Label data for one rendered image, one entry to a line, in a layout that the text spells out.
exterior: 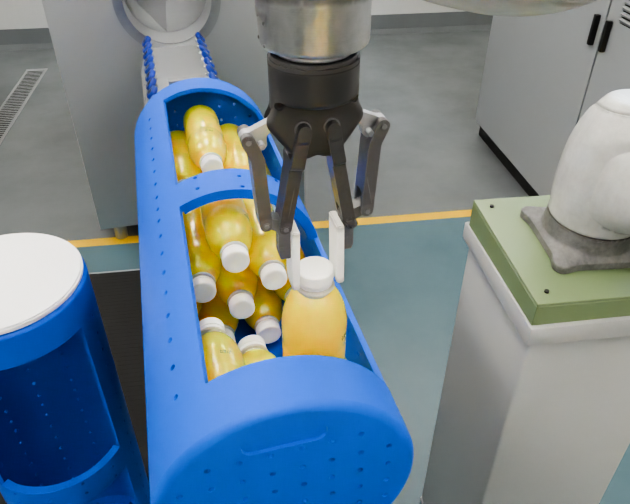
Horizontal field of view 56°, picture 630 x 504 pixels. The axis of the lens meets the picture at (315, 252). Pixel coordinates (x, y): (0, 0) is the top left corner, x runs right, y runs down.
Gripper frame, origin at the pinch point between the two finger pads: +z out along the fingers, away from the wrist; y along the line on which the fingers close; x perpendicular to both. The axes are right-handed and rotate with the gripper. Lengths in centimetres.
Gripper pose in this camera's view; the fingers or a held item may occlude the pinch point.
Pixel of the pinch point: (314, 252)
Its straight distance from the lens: 59.9
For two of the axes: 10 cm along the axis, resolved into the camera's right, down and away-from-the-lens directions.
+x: 2.6, 5.8, -7.8
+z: 0.1, 8.0, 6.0
